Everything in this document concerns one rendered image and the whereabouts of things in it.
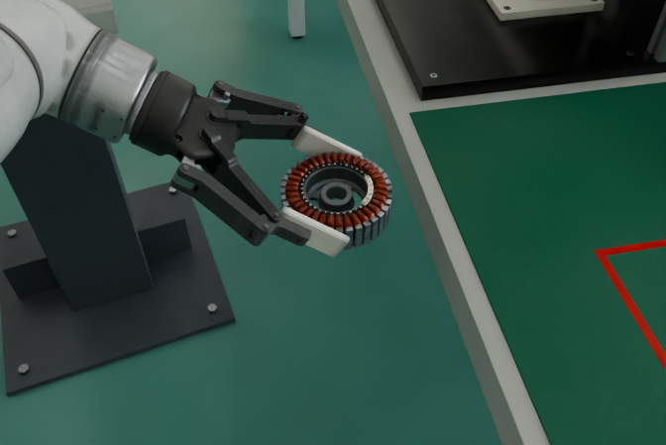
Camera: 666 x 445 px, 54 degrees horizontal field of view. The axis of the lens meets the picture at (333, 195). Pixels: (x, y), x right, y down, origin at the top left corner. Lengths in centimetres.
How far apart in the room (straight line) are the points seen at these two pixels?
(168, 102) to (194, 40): 177
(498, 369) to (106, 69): 42
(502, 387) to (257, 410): 87
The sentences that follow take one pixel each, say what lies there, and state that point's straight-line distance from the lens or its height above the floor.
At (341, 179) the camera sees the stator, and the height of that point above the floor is 76.
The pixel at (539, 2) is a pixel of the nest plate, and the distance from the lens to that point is 99.
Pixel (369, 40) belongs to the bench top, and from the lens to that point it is 93.
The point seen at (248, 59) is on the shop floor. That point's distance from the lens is 224.
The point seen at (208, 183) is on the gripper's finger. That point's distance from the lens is 59.
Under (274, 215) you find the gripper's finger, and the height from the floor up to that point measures 81.
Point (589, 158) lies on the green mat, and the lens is 79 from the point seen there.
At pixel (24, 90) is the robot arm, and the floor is 95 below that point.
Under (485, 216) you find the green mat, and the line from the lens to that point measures 69.
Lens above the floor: 125
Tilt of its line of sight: 46 degrees down
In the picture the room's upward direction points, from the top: straight up
